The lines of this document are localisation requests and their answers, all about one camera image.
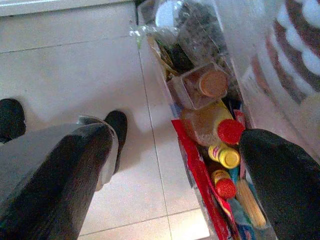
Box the yellow bottle small red cap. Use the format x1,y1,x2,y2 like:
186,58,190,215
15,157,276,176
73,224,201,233
211,169,238,201

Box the blue packet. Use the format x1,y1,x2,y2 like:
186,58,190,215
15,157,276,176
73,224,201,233
226,166,260,240

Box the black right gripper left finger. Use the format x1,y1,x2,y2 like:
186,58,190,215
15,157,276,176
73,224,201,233
0,121,115,240

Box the silver robot leg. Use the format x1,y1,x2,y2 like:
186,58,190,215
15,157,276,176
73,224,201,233
0,114,120,201

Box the square jar brown lid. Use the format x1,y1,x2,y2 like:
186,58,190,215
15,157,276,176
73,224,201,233
180,62,230,111

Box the yellow bottle large red cap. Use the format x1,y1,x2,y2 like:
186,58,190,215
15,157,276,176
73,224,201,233
180,99,246,148

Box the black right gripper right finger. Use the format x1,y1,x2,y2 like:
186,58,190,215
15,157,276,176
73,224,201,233
238,128,320,240

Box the clear fridge door bin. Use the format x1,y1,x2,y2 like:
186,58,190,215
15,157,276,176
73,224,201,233
136,0,279,240

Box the black robot foot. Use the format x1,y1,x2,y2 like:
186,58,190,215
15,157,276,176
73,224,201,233
0,98,27,144
104,110,129,174

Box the red flat package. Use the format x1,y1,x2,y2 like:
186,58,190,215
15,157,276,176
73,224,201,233
171,119,237,240

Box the white round lid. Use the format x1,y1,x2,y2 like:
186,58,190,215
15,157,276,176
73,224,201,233
154,0,181,29

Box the white fridge door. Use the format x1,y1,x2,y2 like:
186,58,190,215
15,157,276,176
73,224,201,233
134,0,320,240

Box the spaghetti pack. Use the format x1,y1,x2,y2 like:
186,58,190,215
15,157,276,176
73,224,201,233
234,178,267,229

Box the clear bag dark contents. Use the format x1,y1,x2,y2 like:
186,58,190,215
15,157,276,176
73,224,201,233
129,0,232,77

